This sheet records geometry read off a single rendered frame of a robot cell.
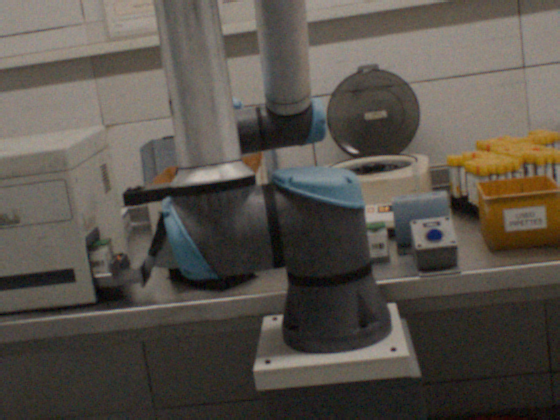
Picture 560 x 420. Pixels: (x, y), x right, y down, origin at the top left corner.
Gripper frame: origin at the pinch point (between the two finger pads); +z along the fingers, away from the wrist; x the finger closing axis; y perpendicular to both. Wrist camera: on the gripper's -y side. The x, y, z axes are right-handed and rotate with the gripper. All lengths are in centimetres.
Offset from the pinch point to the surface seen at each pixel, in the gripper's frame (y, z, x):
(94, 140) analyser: -19.7, -15.6, 12.9
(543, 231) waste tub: 63, -34, 0
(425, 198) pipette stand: 43, -31, 6
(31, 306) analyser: -16.9, 13.7, -4.5
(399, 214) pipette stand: 39.7, -25.9, 6.8
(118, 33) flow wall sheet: -32, -32, 59
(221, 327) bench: 16.8, 3.0, -5.4
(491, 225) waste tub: 54, -31, 1
